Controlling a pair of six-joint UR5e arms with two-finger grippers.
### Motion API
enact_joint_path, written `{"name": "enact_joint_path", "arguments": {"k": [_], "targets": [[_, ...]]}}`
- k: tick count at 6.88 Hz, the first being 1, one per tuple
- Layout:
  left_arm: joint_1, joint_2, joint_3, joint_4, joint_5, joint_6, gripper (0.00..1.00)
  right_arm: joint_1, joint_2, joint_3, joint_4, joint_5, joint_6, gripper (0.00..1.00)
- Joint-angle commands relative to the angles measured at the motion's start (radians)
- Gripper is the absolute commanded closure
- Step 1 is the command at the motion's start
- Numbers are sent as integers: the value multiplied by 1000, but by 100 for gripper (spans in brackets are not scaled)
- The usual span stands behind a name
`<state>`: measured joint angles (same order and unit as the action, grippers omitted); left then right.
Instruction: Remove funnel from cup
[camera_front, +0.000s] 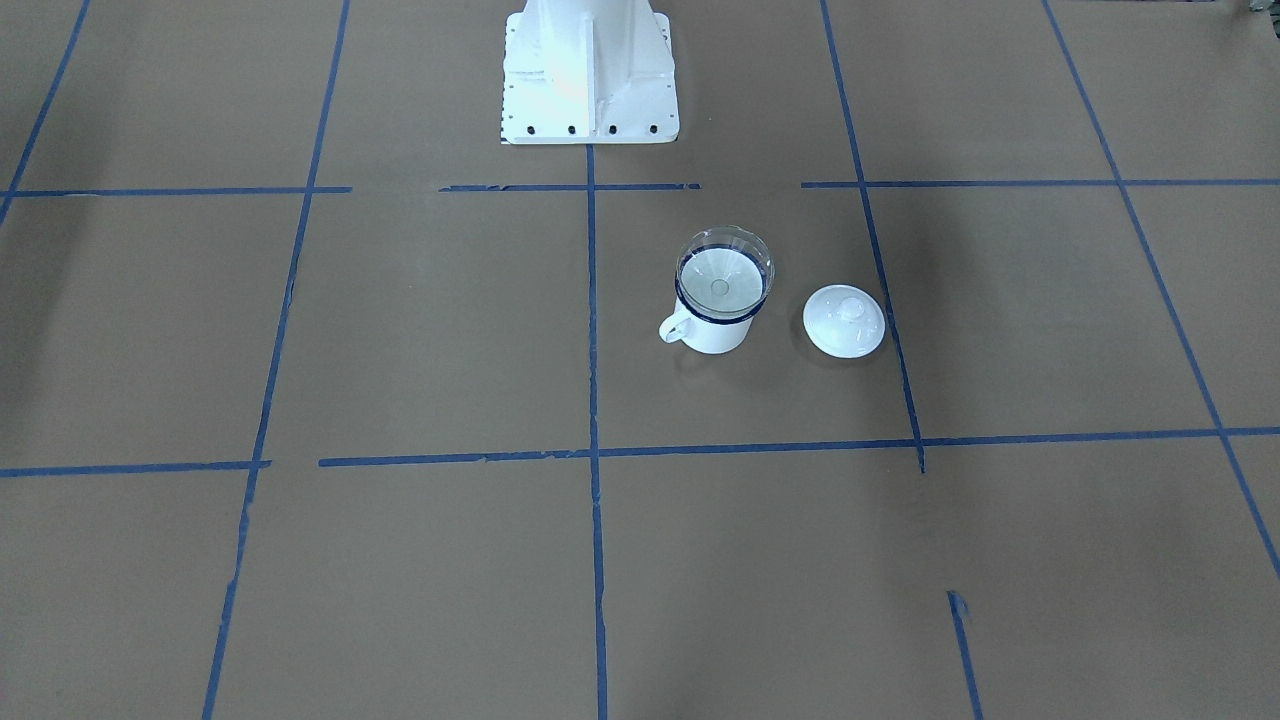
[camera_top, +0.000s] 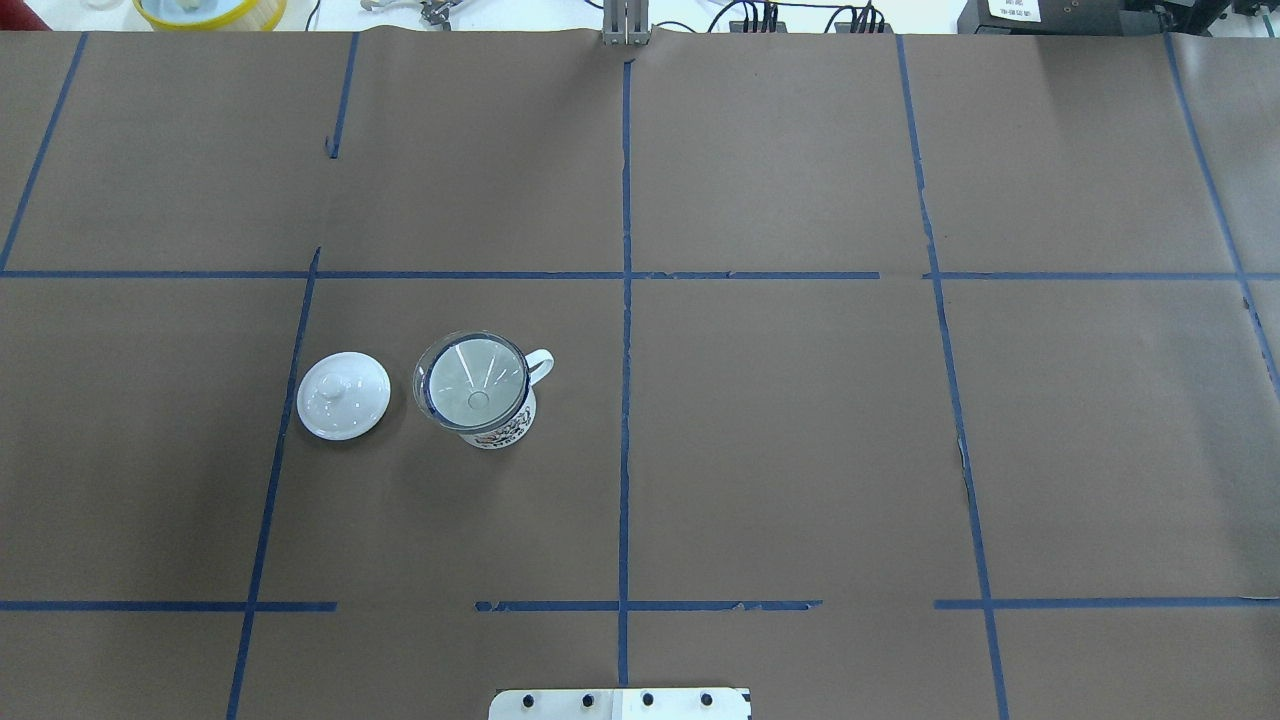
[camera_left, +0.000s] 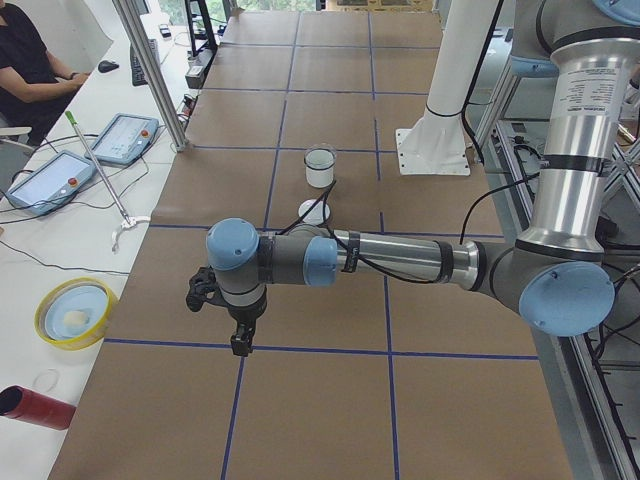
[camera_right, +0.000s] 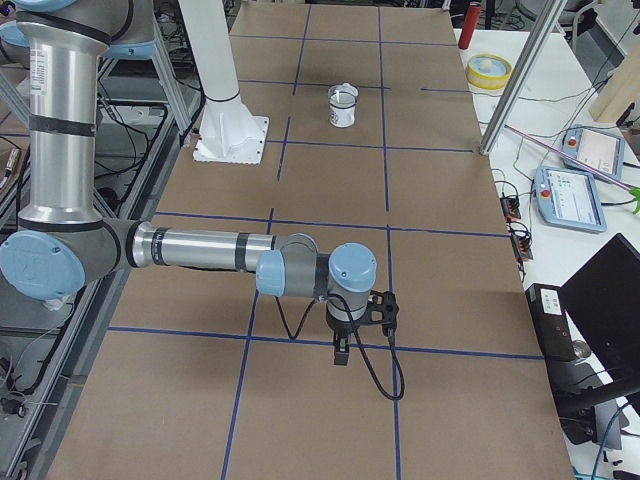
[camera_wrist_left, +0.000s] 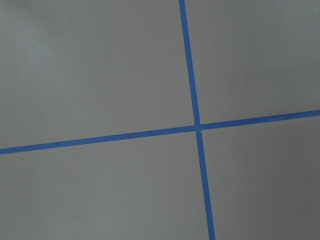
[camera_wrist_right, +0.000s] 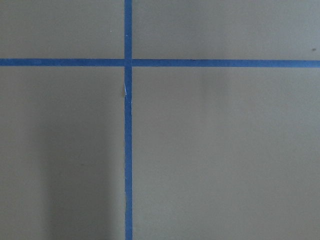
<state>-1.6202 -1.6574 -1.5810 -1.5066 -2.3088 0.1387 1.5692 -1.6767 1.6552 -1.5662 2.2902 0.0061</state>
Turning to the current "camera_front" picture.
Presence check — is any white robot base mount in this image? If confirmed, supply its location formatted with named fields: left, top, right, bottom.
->
left=499, top=1, right=680, bottom=146

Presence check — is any white enamel mug blue rim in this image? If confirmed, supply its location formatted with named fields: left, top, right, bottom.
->
left=657, top=284, right=768, bottom=355

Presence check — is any white enamel mug lid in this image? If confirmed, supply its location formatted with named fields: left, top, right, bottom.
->
left=801, top=284, right=887, bottom=359

